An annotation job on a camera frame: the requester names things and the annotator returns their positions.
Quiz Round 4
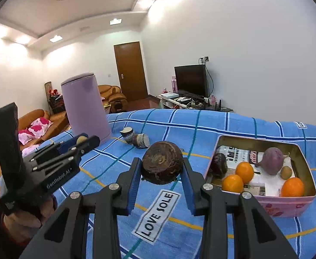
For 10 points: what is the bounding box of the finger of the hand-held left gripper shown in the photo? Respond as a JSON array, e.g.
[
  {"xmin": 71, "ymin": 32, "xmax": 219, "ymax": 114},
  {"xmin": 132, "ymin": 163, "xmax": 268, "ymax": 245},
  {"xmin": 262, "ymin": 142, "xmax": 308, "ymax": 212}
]
[
  {"xmin": 32, "ymin": 136, "xmax": 101, "ymax": 172},
  {"xmin": 30, "ymin": 133, "xmax": 89, "ymax": 161}
]

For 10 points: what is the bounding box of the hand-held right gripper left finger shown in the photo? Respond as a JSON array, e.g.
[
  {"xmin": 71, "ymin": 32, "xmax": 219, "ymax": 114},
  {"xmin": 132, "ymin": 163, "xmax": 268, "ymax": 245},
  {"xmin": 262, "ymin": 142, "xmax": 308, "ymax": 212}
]
[{"xmin": 19, "ymin": 157, "xmax": 142, "ymax": 259}]

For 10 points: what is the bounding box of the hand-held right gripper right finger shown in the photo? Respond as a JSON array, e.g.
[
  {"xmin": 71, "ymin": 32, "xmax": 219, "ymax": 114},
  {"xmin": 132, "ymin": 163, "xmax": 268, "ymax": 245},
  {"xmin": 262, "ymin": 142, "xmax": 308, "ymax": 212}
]
[{"xmin": 181, "ymin": 158, "xmax": 299, "ymax": 259}]

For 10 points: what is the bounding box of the dark taro with broken top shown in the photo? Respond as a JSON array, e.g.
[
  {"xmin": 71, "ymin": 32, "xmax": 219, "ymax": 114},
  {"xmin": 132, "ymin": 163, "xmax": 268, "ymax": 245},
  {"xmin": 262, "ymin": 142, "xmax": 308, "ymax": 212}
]
[{"xmin": 210, "ymin": 153, "xmax": 228, "ymax": 179}]

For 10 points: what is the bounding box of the round brown hairy taro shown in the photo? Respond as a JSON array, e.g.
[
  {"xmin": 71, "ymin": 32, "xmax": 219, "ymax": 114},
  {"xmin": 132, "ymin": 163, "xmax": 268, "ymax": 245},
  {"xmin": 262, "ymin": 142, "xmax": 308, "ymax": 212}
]
[{"xmin": 141, "ymin": 141, "xmax": 184, "ymax": 185}]

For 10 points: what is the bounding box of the orange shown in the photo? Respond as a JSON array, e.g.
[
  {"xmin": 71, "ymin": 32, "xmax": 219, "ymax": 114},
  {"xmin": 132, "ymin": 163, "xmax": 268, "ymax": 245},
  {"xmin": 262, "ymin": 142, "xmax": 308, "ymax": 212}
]
[
  {"xmin": 235, "ymin": 162, "xmax": 255, "ymax": 184},
  {"xmin": 280, "ymin": 177, "xmax": 305, "ymax": 197},
  {"xmin": 222, "ymin": 174, "xmax": 244, "ymax": 193}
]

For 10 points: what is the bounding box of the purple round radish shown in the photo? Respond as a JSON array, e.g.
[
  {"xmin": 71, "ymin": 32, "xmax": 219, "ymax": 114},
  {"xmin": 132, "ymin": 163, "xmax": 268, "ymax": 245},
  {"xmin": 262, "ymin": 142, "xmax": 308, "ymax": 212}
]
[{"xmin": 255, "ymin": 147, "xmax": 290, "ymax": 175}]

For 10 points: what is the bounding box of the pink tin box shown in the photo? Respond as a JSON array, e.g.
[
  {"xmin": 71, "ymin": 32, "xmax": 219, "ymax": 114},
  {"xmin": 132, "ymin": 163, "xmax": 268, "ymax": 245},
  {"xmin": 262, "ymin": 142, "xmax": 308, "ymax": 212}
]
[{"xmin": 204, "ymin": 135, "xmax": 316, "ymax": 218}]

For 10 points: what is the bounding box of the person's left hand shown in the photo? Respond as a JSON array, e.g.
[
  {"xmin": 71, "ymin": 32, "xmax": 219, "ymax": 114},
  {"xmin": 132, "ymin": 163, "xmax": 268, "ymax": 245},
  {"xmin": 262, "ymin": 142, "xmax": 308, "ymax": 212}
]
[{"xmin": 2, "ymin": 193, "xmax": 58, "ymax": 245}]

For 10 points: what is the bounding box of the pink floral blanket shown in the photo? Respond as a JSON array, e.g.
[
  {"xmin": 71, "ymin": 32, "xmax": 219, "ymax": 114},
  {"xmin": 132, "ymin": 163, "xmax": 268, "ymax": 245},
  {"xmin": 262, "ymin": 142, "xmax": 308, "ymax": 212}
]
[{"xmin": 19, "ymin": 117, "xmax": 54, "ymax": 145}]

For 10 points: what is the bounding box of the brown leather sofa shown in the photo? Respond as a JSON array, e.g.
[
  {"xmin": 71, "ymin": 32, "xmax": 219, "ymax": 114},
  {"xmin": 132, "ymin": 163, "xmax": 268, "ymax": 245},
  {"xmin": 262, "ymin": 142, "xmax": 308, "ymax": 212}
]
[{"xmin": 18, "ymin": 109, "xmax": 69, "ymax": 145}]

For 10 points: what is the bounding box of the purple cylindrical kettle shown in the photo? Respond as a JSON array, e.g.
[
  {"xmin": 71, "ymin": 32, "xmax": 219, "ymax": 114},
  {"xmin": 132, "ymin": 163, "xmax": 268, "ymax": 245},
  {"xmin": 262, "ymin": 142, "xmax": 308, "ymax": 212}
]
[{"xmin": 61, "ymin": 72, "xmax": 112, "ymax": 143}]

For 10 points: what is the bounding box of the cut taro piece with notch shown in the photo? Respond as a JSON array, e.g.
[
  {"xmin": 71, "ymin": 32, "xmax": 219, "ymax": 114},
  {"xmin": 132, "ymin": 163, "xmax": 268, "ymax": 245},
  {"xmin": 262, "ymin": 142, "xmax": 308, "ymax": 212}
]
[{"xmin": 120, "ymin": 127, "xmax": 135, "ymax": 144}]

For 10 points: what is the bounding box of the dark wooden shelf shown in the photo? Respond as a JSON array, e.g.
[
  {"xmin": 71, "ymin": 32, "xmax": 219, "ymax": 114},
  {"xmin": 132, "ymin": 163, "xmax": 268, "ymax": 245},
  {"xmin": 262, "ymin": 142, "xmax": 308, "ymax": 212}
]
[{"xmin": 45, "ymin": 82, "xmax": 67, "ymax": 114}]

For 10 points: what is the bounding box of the brown leather armchair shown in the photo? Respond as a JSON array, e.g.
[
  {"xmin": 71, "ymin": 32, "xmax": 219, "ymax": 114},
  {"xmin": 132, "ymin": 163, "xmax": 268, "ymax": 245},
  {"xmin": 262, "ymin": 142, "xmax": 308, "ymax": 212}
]
[{"xmin": 97, "ymin": 85, "xmax": 127, "ymax": 114}]

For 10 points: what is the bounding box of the printed packet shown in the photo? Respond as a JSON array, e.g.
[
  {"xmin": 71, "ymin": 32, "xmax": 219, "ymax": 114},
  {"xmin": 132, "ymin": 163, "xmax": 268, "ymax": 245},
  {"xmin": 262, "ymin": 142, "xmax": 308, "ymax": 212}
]
[{"xmin": 215, "ymin": 145, "xmax": 267, "ymax": 168}]

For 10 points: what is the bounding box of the blue plaid blanket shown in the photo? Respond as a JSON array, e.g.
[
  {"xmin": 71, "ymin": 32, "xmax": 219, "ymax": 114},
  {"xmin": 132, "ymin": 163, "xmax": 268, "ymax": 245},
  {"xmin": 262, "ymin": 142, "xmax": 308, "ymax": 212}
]
[{"xmin": 18, "ymin": 109, "xmax": 316, "ymax": 259}]

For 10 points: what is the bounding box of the white paper packet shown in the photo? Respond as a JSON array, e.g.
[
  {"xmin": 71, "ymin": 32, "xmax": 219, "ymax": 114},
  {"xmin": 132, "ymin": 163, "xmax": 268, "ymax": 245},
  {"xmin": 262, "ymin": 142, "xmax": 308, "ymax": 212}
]
[{"xmin": 244, "ymin": 157, "xmax": 294, "ymax": 196}]

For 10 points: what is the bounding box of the brown wooden door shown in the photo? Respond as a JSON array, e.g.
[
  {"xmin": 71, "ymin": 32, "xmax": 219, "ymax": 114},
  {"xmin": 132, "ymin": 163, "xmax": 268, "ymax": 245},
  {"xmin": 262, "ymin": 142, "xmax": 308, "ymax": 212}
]
[{"xmin": 114, "ymin": 41, "xmax": 149, "ymax": 102}]

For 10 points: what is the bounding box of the white television stand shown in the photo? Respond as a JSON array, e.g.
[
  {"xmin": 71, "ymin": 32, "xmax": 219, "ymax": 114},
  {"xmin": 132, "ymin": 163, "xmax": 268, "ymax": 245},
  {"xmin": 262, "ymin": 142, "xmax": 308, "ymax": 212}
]
[{"xmin": 158, "ymin": 94, "xmax": 233, "ymax": 113}]

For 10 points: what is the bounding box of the black television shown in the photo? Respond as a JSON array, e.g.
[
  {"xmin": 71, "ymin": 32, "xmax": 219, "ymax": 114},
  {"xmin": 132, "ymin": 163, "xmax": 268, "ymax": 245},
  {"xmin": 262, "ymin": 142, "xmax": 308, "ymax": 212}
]
[{"xmin": 174, "ymin": 65, "xmax": 208, "ymax": 98}]

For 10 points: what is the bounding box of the black cable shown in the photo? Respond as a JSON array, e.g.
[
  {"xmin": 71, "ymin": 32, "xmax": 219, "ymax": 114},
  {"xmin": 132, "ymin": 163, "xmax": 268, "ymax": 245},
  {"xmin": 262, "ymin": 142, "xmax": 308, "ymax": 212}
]
[{"xmin": 205, "ymin": 62, "xmax": 214, "ymax": 98}]

